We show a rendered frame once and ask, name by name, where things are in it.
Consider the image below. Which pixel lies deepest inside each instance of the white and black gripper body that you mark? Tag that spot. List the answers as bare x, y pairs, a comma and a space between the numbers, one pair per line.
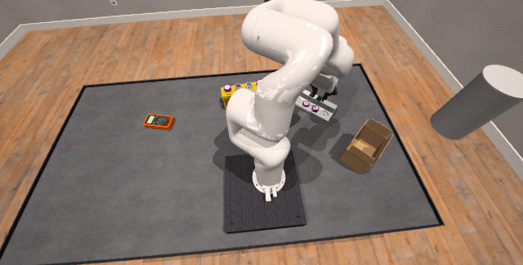
334, 82

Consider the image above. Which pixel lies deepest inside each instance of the brown cardboard box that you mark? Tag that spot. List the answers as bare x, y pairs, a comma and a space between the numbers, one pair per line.
367, 146

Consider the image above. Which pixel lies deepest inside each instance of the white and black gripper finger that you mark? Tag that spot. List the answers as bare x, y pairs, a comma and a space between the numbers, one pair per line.
314, 90
330, 94

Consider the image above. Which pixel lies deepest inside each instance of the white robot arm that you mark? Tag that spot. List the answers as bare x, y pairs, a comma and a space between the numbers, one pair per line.
301, 35

